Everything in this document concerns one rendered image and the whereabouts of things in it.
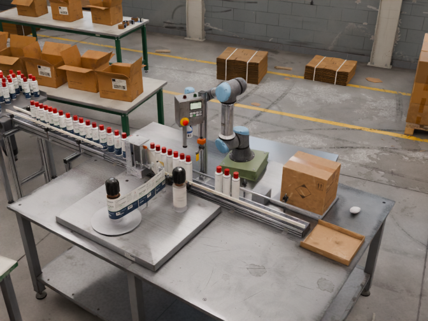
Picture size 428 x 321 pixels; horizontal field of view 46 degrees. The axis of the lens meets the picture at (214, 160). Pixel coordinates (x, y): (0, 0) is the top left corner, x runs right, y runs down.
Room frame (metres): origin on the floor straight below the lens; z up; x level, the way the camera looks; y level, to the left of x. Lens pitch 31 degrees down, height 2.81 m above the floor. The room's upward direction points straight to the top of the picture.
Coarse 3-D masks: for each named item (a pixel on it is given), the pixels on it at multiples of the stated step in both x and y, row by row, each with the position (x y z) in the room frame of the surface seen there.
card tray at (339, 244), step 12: (324, 228) 2.49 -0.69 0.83; (336, 228) 2.47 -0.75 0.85; (312, 240) 2.38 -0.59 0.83; (324, 240) 2.38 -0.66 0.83; (336, 240) 2.38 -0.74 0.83; (348, 240) 2.38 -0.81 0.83; (360, 240) 2.38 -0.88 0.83; (324, 252) 2.24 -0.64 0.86; (336, 252) 2.27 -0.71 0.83; (348, 252) 2.27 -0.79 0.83; (348, 264) 2.16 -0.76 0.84
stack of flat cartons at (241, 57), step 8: (232, 48) 7.44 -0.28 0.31; (224, 56) 7.11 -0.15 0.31; (232, 56) 7.11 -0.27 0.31; (240, 56) 7.11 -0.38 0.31; (248, 56) 7.11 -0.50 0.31; (256, 56) 7.11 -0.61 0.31; (264, 56) 7.12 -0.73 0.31; (224, 64) 6.98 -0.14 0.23; (232, 64) 6.94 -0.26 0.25; (240, 64) 6.90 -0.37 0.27; (248, 64) 6.87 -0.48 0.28; (256, 64) 6.83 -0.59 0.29; (264, 64) 7.12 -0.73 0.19; (224, 72) 6.98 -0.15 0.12; (232, 72) 6.94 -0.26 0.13; (240, 72) 6.90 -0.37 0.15; (248, 72) 6.86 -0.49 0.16; (256, 72) 6.82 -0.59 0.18; (264, 72) 7.13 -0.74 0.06; (248, 80) 6.85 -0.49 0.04; (256, 80) 6.82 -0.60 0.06
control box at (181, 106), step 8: (176, 96) 3.04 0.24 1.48; (192, 96) 3.04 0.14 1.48; (200, 96) 3.04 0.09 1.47; (176, 104) 3.00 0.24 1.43; (184, 104) 2.97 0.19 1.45; (176, 112) 3.01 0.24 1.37; (184, 112) 2.97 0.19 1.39; (176, 120) 3.02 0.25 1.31; (192, 120) 2.99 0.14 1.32; (200, 120) 3.01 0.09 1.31
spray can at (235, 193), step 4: (236, 172) 2.74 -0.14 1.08; (236, 176) 2.72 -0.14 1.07; (232, 180) 2.72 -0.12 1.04; (236, 180) 2.71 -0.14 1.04; (232, 184) 2.72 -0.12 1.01; (236, 184) 2.71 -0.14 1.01; (232, 188) 2.72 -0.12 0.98; (236, 188) 2.71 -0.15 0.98; (232, 192) 2.72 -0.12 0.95; (236, 192) 2.71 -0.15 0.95; (232, 196) 2.71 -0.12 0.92; (236, 196) 2.71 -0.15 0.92
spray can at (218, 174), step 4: (220, 168) 2.79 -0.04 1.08; (216, 172) 2.80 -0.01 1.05; (220, 172) 2.79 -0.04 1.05; (216, 176) 2.78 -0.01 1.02; (220, 176) 2.78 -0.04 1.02; (216, 180) 2.78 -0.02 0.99; (220, 180) 2.78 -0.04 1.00; (216, 184) 2.78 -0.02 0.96; (220, 184) 2.78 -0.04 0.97; (216, 188) 2.78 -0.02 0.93; (220, 188) 2.78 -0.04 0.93; (220, 192) 2.78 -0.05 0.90
